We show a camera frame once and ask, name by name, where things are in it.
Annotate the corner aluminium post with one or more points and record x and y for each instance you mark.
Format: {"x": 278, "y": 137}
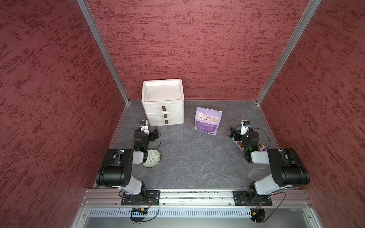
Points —
{"x": 86, "y": 11}
{"x": 298, "y": 31}

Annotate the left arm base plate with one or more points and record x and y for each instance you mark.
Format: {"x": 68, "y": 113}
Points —
{"x": 147, "y": 198}

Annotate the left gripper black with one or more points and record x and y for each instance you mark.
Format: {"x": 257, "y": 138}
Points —
{"x": 151, "y": 134}

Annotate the white three-drawer storage box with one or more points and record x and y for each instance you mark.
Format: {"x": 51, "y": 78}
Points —
{"x": 163, "y": 102}

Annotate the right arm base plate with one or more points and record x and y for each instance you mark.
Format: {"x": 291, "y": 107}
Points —
{"x": 244, "y": 198}

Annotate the perforated cable duct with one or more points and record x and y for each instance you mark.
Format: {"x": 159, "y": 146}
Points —
{"x": 173, "y": 213}

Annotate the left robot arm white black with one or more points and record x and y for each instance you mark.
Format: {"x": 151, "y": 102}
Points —
{"x": 116, "y": 168}

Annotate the right controller board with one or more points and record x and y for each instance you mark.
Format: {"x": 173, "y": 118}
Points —
{"x": 257, "y": 215}

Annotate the purple oats bag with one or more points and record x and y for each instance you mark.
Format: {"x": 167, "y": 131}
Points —
{"x": 207, "y": 120}

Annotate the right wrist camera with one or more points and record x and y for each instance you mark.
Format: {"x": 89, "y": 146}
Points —
{"x": 245, "y": 126}

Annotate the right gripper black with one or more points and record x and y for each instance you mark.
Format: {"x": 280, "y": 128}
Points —
{"x": 237, "y": 132}

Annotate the dog book Why Dogs Bark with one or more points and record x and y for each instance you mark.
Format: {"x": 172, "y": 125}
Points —
{"x": 261, "y": 146}

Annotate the left corner aluminium post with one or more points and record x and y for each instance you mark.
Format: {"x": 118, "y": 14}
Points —
{"x": 86, "y": 11}

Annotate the green patterned breakfast bowl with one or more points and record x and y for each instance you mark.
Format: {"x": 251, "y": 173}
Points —
{"x": 153, "y": 159}

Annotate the left controller board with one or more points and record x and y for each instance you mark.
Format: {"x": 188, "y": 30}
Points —
{"x": 139, "y": 212}

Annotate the right corner aluminium post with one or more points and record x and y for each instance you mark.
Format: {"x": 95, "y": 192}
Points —
{"x": 298, "y": 31}

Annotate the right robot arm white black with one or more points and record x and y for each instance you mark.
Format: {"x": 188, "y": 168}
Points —
{"x": 287, "y": 169}

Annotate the controller board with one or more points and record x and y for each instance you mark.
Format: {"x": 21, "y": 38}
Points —
{"x": 139, "y": 212}
{"x": 257, "y": 215}

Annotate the aluminium mounting rail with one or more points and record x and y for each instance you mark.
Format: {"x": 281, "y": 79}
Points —
{"x": 194, "y": 198}

